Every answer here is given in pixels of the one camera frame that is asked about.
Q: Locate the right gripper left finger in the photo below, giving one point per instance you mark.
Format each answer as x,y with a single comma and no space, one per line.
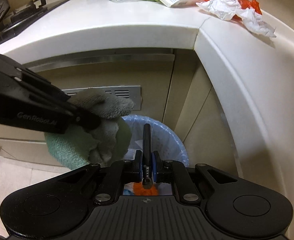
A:
138,170

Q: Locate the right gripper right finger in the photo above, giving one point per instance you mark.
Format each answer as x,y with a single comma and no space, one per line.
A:
156,167

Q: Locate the orange foam net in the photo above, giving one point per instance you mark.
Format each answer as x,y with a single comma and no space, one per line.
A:
139,190

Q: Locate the blue wrapper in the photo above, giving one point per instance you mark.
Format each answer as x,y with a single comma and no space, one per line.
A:
128,190

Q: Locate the green cloth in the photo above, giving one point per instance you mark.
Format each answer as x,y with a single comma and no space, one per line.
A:
104,143

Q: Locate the blue lined trash bin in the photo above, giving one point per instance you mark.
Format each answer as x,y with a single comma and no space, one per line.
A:
163,139

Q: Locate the cabinet vent grille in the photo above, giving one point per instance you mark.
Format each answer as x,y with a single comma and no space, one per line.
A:
128,92

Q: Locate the black gas stove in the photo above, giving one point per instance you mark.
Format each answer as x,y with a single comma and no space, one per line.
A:
20,20

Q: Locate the crumpled white tissue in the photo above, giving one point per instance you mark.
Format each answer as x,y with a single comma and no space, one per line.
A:
257,25

